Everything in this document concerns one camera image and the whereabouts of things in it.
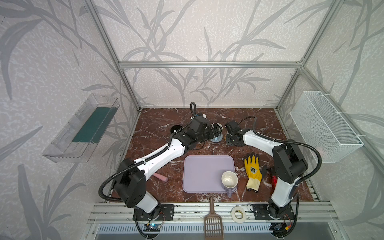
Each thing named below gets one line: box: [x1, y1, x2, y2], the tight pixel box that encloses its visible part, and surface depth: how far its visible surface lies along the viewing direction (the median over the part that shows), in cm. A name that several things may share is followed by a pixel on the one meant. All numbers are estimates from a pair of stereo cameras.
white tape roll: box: [231, 206, 247, 224], surface depth 74 cm
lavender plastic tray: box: [182, 155, 238, 193], surface depth 90 cm
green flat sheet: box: [72, 107, 118, 144], surface depth 68 cm
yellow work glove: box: [244, 152, 262, 193], surface depth 86 cm
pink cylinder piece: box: [153, 172, 169, 182], surface depth 85 cm
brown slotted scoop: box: [204, 193, 224, 240], surface depth 72 cm
